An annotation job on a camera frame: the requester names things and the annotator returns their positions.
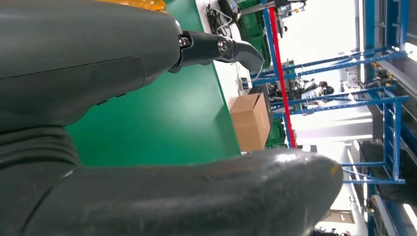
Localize person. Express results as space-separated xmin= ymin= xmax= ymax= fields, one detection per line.
xmin=300 ymin=80 xmax=335 ymax=110

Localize yellow taped flattened cardboard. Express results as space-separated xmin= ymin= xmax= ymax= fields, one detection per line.
xmin=94 ymin=0 xmax=167 ymax=13

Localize red rack beam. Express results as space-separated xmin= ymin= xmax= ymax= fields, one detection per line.
xmin=268 ymin=6 xmax=297 ymax=149

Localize brown cardboard box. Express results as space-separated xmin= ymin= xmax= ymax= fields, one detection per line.
xmin=228 ymin=92 xmax=271 ymax=153

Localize white desk cable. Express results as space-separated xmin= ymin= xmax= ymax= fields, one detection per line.
xmin=208 ymin=4 xmax=265 ymax=82

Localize green plastic crate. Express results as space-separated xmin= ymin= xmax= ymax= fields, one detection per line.
xmin=237 ymin=0 xmax=271 ymax=71
xmin=265 ymin=116 xmax=287 ymax=149

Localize ceiling light panel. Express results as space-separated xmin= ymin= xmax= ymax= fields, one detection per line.
xmin=402 ymin=202 xmax=417 ymax=230

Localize blue shelving rack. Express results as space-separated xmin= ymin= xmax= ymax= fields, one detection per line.
xmin=241 ymin=0 xmax=417 ymax=236

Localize black cable bundle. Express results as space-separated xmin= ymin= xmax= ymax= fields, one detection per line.
xmin=206 ymin=3 xmax=229 ymax=35

